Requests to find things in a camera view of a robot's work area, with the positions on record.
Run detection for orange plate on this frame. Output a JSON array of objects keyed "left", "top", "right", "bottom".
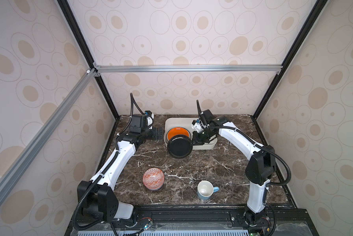
[{"left": 166, "top": 127, "right": 191, "bottom": 141}]

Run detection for black plate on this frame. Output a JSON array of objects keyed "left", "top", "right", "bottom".
[{"left": 167, "top": 134, "right": 193, "bottom": 159}]

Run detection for red patterned bowl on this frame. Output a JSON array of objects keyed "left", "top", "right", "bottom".
[{"left": 143, "top": 168, "right": 165, "bottom": 191}]

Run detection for blue mug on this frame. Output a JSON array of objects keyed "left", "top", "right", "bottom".
[{"left": 197, "top": 181, "right": 219, "bottom": 200}]

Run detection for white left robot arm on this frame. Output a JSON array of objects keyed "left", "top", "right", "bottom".
[{"left": 72, "top": 127, "right": 165, "bottom": 231}]

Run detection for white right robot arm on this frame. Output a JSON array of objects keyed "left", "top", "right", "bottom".
[{"left": 191, "top": 116, "right": 291, "bottom": 226}]

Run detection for white plastic bin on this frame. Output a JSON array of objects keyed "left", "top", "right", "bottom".
[{"left": 164, "top": 118, "right": 217, "bottom": 150}]

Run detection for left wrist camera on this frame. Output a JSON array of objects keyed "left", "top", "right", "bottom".
[{"left": 130, "top": 111, "right": 154, "bottom": 133}]

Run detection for silver aluminium rail back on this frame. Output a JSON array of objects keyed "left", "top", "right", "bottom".
[{"left": 96, "top": 65, "right": 283, "bottom": 73}]

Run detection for silver aluminium rail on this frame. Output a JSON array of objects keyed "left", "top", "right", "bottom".
[
  {"left": 96, "top": 65, "right": 283, "bottom": 73},
  {"left": 0, "top": 68, "right": 97, "bottom": 206}
]

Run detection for silver aluminium rail left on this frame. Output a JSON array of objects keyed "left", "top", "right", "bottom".
[{"left": 0, "top": 68, "right": 97, "bottom": 206}]

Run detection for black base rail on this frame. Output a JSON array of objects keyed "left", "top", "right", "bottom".
[{"left": 66, "top": 205, "right": 318, "bottom": 236}]

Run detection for black corner frame post left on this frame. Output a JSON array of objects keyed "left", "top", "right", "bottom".
[{"left": 56, "top": 0, "right": 120, "bottom": 120}]

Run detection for black corner frame post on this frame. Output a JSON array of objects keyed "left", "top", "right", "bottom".
[
  {"left": 252, "top": 0, "right": 329, "bottom": 119},
  {"left": 56, "top": 0, "right": 120, "bottom": 120}
]

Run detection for black corner frame post right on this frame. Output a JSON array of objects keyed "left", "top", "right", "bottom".
[{"left": 252, "top": 0, "right": 329, "bottom": 119}]

